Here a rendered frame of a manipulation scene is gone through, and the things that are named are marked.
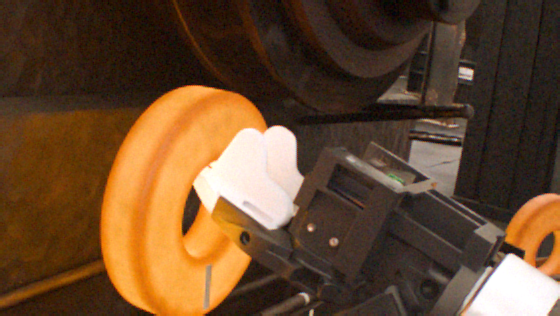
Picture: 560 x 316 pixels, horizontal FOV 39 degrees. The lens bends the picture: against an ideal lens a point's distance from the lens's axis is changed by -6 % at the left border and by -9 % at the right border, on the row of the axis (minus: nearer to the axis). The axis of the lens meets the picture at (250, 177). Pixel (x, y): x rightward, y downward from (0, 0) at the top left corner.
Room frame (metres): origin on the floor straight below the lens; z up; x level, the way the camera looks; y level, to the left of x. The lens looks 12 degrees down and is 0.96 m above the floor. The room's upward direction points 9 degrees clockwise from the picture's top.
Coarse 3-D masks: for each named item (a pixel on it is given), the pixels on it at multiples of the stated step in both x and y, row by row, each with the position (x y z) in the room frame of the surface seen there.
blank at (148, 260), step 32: (192, 96) 0.53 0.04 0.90; (224, 96) 0.54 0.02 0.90; (160, 128) 0.50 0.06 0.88; (192, 128) 0.51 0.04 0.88; (224, 128) 0.54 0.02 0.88; (256, 128) 0.58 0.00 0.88; (128, 160) 0.49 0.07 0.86; (160, 160) 0.49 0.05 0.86; (192, 160) 0.52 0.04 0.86; (128, 192) 0.48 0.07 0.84; (160, 192) 0.49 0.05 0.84; (128, 224) 0.48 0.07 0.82; (160, 224) 0.49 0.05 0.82; (128, 256) 0.48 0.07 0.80; (160, 256) 0.50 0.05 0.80; (192, 256) 0.53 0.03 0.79; (224, 256) 0.56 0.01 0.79; (128, 288) 0.50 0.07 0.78; (160, 288) 0.50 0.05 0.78; (192, 288) 0.53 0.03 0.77; (224, 288) 0.57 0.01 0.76
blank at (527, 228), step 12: (528, 204) 1.05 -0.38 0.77; (540, 204) 1.04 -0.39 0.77; (552, 204) 1.04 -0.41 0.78; (516, 216) 1.05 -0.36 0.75; (528, 216) 1.03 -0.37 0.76; (540, 216) 1.03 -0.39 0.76; (552, 216) 1.04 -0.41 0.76; (516, 228) 1.03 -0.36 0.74; (528, 228) 1.02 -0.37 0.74; (540, 228) 1.04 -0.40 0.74; (552, 228) 1.05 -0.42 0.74; (516, 240) 1.02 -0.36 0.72; (528, 240) 1.03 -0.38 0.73; (540, 240) 1.04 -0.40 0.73; (528, 252) 1.03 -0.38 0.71; (552, 252) 1.09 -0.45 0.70; (552, 264) 1.08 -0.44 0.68
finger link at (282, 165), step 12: (276, 132) 0.54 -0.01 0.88; (288, 132) 0.54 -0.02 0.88; (276, 144) 0.54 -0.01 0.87; (288, 144) 0.54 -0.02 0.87; (276, 156) 0.54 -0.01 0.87; (288, 156) 0.54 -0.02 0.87; (276, 168) 0.54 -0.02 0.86; (288, 168) 0.54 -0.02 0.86; (276, 180) 0.54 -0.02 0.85; (288, 180) 0.54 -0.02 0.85; (300, 180) 0.53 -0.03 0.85; (288, 192) 0.54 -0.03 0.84; (288, 228) 0.52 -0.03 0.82
